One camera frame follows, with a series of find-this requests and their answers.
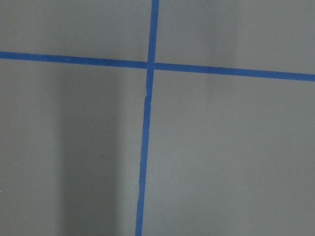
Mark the vertical blue tape line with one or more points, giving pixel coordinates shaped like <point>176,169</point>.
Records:
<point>147,117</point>

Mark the horizontal blue tape line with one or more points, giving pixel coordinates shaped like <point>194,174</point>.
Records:
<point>159,66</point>

